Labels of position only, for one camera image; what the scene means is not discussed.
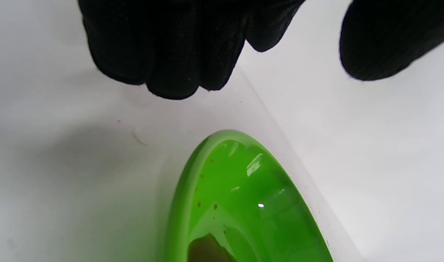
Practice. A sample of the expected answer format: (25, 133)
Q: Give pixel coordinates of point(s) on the person's left hand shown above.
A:
(171, 43)

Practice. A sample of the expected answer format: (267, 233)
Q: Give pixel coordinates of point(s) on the green plastic bowl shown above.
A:
(251, 203)

